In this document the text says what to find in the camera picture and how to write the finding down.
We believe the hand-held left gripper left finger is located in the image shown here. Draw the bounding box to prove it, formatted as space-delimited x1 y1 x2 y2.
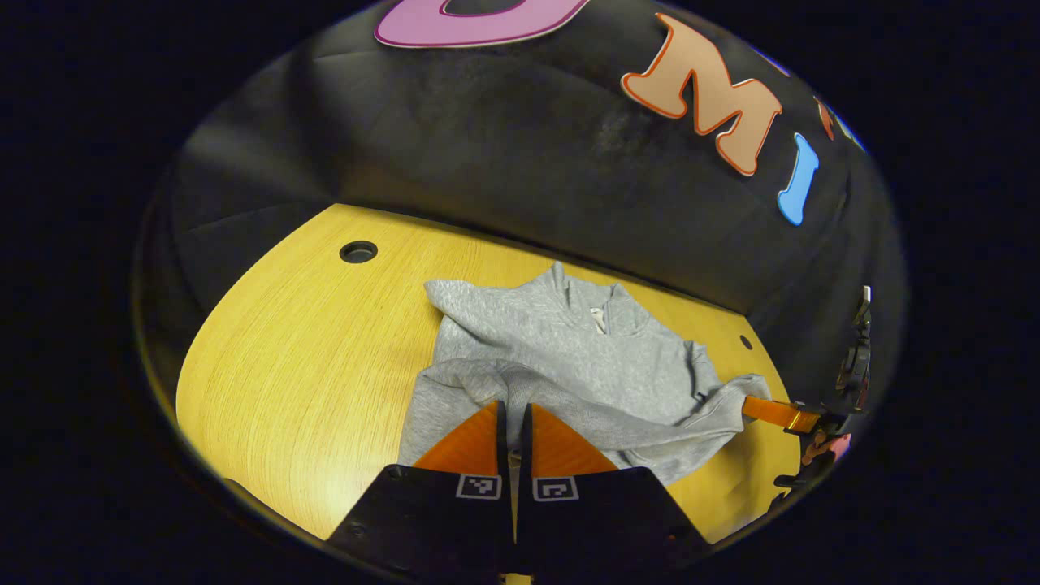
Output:
325 400 515 583

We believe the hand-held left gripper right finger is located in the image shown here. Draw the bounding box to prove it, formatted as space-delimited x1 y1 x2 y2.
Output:
513 402 713 580

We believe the grey zip-neck sweatshirt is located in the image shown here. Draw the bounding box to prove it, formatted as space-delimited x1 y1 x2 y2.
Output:
396 260 773 488

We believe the black backdrop cloth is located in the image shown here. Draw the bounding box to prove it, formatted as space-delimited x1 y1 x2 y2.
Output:
142 0 907 423

